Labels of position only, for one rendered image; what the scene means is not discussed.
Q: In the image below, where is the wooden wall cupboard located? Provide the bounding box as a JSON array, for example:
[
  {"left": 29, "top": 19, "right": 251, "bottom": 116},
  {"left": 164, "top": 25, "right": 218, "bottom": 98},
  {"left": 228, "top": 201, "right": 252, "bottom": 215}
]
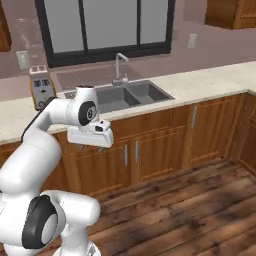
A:
[
  {"left": 0, "top": 0, "right": 13, "bottom": 53},
  {"left": 204, "top": 0, "right": 256, "bottom": 31}
]

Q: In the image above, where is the wooden corner cupboard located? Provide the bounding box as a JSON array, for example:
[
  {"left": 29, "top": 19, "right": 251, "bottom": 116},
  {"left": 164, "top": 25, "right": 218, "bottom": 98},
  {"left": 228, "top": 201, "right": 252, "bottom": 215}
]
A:
[{"left": 229, "top": 91, "right": 256, "bottom": 177}]

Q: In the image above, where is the wooden cupboard door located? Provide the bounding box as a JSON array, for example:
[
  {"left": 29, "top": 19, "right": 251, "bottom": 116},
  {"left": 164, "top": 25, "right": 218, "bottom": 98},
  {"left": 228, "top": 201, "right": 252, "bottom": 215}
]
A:
[
  {"left": 78, "top": 139, "right": 132, "bottom": 197},
  {"left": 0, "top": 131, "right": 81, "bottom": 196},
  {"left": 187, "top": 94, "right": 243, "bottom": 167},
  {"left": 131, "top": 125, "right": 189, "bottom": 185}
]

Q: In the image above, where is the silver toaster with yellow sides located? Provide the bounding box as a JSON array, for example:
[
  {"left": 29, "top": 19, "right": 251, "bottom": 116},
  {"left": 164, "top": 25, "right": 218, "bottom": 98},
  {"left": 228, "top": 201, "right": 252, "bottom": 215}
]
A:
[{"left": 28, "top": 64, "right": 58, "bottom": 112}]

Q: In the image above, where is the white wall outlet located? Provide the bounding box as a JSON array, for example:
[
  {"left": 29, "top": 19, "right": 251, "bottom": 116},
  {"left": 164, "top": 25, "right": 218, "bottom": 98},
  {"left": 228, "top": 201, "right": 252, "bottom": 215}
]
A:
[
  {"left": 16, "top": 50, "right": 30, "bottom": 71},
  {"left": 187, "top": 32, "right": 198, "bottom": 50}
]

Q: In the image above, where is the wooden panel under sink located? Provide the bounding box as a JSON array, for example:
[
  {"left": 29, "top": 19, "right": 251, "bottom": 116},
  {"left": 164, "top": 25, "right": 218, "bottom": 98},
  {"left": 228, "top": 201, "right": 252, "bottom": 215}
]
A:
[{"left": 110, "top": 109, "right": 175, "bottom": 140}]

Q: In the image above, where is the grey double sink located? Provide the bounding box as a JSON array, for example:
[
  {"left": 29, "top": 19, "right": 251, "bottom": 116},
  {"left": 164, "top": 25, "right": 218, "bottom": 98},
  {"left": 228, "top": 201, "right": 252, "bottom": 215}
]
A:
[{"left": 63, "top": 79, "right": 175, "bottom": 115}]

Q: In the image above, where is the silver cupboard handle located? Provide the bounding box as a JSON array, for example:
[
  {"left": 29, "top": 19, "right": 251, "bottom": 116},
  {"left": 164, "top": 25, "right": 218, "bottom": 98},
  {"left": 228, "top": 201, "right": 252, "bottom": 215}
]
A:
[
  {"left": 134, "top": 140, "right": 140, "bottom": 165},
  {"left": 191, "top": 104, "right": 199, "bottom": 130},
  {"left": 123, "top": 143, "right": 129, "bottom": 168}
]

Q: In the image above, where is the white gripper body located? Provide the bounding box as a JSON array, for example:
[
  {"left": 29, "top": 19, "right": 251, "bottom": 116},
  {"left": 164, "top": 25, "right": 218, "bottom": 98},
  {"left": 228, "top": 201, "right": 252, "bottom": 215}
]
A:
[{"left": 66, "top": 127, "right": 115, "bottom": 149}]

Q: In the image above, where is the silver tap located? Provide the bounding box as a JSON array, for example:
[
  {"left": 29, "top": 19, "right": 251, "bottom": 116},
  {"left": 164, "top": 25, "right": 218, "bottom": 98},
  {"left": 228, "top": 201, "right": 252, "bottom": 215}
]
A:
[{"left": 112, "top": 52, "right": 130, "bottom": 87}]

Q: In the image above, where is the black framed window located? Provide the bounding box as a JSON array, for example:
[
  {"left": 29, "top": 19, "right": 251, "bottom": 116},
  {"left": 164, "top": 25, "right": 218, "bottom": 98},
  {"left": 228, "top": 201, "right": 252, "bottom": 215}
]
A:
[{"left": 34, "top": 0, "right": 177, "bottom": 69}]

